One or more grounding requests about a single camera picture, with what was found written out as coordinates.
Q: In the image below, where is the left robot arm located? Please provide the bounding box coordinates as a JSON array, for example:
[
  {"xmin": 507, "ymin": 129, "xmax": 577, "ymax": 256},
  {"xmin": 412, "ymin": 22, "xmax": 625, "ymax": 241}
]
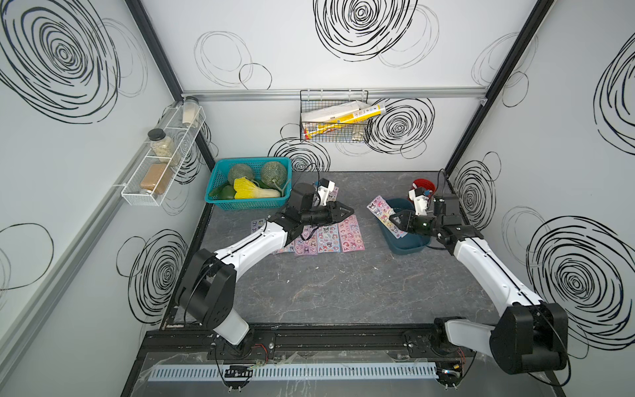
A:
[{"xmin": 175, "ymin": 179, "xmax": 354, "ymax": 346}]

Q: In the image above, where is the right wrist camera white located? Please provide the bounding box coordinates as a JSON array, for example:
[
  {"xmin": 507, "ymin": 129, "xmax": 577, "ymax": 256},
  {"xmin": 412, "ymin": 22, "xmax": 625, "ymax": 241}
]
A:
[{"xmin": 408, "ymin": 187, "xmax": 433, "ymax": 216}]

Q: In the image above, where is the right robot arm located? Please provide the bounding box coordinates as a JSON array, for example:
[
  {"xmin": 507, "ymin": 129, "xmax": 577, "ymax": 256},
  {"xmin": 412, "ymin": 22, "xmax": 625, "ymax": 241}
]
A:
[{"xmin": 390, "ymin": 188, "xmax": 570, "ymax": 375}]

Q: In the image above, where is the red cup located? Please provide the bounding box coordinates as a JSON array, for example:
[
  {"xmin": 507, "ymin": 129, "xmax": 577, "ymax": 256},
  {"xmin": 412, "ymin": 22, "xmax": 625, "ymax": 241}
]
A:
[{"xmin": 412, "ymin": 178, "xmax": 437, "ymax": 194}]

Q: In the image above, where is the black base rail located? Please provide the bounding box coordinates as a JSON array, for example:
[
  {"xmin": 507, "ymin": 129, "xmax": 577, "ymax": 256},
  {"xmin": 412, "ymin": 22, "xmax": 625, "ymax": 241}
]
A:
[{"xmin": 137, "ymin": 324, "xmax": 475, "ymax": 362}]

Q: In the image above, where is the left green melon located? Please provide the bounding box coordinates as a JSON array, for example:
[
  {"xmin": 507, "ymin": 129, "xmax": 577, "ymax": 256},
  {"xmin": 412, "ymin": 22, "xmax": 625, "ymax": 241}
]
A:
[{"xmin": 228, "ymin": 163, "xmax": 256, "ymax": 185}]

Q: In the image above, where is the yellow foil box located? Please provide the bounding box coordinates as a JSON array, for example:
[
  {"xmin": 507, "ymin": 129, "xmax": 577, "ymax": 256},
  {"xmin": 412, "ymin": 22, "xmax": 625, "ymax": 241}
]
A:
[{"xmin": 302, "ymin": 105, "xmax": 385, "ymax": 140}]

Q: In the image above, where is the dark teal storage box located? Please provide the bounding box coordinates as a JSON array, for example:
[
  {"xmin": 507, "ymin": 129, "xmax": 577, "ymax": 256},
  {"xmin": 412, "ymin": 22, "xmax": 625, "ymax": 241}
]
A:
[{"xmin": 378, "ymin": 198, "xmax": 433, "ymax": 256}]

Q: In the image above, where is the black wire wall basket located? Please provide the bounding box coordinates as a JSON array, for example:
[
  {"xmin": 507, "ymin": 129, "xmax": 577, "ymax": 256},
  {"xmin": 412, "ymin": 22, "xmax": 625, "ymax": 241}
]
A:
[{"xmin": 299, "ymin": 89, "xmax": 370, "ymax": 143}]

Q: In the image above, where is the white paper package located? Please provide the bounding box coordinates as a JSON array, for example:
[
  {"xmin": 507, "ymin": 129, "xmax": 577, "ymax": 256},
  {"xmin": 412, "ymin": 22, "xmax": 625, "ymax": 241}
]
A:
[{"xmin": 301, "ymin": 101, "xmax": 369, "ymax": 123}]

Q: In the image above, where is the white slotted cable duct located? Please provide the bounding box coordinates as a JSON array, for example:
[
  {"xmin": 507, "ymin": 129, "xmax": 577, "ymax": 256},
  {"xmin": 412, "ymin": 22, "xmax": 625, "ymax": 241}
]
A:
[{"xmin": 147, "ymin": 362, "xmax": 438, "ymax": 382}]

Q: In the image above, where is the clear lid jar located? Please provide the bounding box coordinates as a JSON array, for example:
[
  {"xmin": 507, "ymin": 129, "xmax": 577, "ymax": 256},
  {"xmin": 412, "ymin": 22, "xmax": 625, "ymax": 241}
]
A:
[{"xmin": 181, "ymin": 96, "xmax": 199, "ymax": 126}]

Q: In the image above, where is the purple Kuromi sticker sheet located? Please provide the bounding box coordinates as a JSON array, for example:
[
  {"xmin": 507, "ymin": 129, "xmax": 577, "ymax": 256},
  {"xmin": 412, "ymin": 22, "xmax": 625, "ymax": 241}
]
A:
[{"xmin": 251, "ymin": 218, "xmax": 268, "ymax": 233}]

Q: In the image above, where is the teal plastic basket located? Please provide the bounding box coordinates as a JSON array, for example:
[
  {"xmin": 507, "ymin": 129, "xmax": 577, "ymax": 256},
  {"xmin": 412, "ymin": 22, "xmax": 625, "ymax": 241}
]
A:
[{"xmin": 205, "ymin": 157, "xmax": 293, "ymax": 211}]

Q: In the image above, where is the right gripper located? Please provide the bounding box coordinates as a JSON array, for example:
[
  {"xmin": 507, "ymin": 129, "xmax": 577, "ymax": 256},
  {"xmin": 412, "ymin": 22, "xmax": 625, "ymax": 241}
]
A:
[{"xmin": 389, "ymin": 209, "xmax": 440, "ymax": 238}]

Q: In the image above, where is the green melon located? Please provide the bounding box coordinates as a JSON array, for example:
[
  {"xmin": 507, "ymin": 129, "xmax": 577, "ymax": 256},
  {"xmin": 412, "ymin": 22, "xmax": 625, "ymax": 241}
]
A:
[
  {"xmin": 261, "ymin": 161, "xmax": 288, "ymax": 190},
  {"xmin": 228, "ymin": 163, "xmax": 256, "ymax": 185}
]

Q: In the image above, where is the black lid spice jar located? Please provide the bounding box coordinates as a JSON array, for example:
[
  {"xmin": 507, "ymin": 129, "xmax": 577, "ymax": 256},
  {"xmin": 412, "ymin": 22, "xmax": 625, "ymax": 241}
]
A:
[{"xmin": 147, "ymin": 128, "xmax": 176, "ymax": 162}]

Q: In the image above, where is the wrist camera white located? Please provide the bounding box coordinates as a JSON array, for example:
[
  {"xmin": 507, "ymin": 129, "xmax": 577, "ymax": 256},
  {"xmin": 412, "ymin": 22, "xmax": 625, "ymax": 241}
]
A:
[
  {"xmin": 317, "ymin": 178, "xmax": 336, "ymax": 206},
  {"xmin": 408, "ymin": 187, "xmax": 433, "ymax": 216}
]

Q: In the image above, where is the pink My Melody sticker sheet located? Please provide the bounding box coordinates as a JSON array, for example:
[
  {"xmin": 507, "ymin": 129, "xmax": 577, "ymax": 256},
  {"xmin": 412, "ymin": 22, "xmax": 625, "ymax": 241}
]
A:
[{"xmin": 337, "ymin": 215, "xmax": 365, "ymax": 253}]

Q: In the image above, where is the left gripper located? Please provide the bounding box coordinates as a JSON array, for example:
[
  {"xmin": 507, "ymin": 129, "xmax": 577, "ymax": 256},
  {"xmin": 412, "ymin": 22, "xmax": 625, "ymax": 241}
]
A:
[{"xmin": 299, "ymin": 202, "xmax": 353, "ymax": 228}]

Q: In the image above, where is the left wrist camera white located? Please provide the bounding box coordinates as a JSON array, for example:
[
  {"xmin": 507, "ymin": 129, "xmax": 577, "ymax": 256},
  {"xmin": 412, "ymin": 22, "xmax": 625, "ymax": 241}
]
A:
[{"xmin": 317, "ymin": 178, "xmax": 336, "ymax": 206}]

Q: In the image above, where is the white wire wall shelf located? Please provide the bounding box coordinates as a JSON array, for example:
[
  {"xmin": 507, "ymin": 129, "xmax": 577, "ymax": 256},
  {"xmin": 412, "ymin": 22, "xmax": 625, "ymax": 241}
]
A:
[{"xmin": 122, "ymin": 98, "xmax": 206, "ymax": 207}]

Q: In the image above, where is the green toy cucumber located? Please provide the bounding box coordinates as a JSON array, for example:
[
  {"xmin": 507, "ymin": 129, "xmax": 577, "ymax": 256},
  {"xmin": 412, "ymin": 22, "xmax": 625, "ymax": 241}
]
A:
[{"xmin": 208, "ymin": 184, "xmax": 236, "ymax": 200}]

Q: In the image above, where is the right green melon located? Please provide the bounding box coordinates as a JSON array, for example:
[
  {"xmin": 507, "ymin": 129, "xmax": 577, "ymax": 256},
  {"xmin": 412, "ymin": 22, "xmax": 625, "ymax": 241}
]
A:
[{"xmin": 261, "ymin": 161, "xmax": 288, "ymax": 190}]

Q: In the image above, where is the yellow pink sticker sheet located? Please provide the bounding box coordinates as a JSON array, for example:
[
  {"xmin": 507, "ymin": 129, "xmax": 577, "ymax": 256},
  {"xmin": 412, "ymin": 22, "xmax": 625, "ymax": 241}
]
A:
[{"xmin": 327, "ymin": 187, "xmax": 339, "ymax": 202}]

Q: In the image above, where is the blue glitter sticker sheet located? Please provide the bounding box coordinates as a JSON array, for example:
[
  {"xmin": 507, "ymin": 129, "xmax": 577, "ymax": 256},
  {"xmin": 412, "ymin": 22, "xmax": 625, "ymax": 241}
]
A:
[{"xmin": 294, "ymin": 226, "xmax": 318, "ymax": 256}]

